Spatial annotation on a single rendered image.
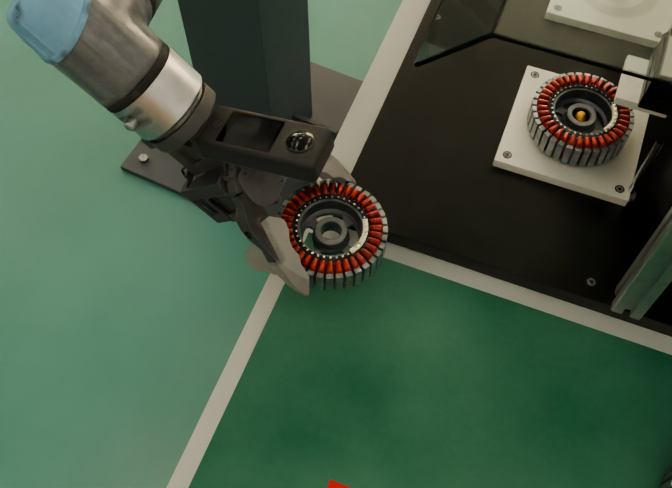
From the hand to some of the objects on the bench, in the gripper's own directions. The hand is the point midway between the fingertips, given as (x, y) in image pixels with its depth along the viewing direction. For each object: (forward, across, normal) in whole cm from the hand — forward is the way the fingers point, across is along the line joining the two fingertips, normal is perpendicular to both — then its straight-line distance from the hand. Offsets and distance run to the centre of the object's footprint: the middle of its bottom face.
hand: (336, 236), depth 78 cm
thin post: (+22, -18, +17) cm, 33 cm away
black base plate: (+20, -36, +11) cm, 43 cm away
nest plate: (+17, -24, +11) cm, 32 cm away
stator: (+16, -24, +12) cm, 32 cm away
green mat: (+32, +28, +28) cm, 51 cm away
